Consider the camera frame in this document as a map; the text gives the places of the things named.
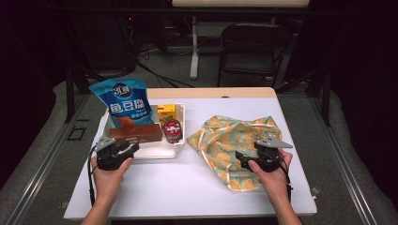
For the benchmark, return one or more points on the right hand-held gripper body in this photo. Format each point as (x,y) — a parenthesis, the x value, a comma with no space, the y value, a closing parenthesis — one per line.
(267,156)

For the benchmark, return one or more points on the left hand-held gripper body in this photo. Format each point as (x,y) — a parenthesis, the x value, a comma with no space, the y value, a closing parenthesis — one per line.
(108,157)

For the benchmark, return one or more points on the brown rectangular box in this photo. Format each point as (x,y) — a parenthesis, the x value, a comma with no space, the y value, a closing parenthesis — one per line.
(137,133)

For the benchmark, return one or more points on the white plastic bin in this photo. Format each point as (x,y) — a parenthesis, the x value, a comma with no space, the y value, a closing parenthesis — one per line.
(153,150)

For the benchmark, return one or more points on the lemon print fabric bag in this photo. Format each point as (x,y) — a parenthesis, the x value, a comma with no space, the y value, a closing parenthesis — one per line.
(219,146)

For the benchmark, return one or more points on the red round can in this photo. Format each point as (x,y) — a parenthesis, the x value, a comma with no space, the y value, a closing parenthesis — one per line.
(172,131)

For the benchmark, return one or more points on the blue snack packet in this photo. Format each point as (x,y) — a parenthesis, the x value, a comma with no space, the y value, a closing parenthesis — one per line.
(125,100)

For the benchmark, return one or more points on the yellow drink carton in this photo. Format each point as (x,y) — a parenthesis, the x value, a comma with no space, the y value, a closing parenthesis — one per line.
(165,112)

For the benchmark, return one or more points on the person's left hand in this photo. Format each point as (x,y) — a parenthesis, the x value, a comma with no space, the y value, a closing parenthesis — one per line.
(108,182)

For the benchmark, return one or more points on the person's right hand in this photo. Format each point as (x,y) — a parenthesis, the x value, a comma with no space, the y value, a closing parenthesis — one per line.
(275,184)

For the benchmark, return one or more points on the black metal stand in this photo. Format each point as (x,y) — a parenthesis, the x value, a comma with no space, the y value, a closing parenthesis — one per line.
(70,93)
(326,93)

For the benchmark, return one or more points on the black equipment cabinet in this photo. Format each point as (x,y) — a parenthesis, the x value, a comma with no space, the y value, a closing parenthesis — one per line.
(103,40)

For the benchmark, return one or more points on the black folding chair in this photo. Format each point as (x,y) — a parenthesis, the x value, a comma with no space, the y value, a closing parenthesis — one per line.
(250,47)

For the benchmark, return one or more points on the white desk leg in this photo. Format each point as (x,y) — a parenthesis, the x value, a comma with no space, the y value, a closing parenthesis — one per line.
(194,47)

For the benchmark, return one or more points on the aluminium floor rail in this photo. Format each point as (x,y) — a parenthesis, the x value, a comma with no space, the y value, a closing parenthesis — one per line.
(341,156)
(47,156)

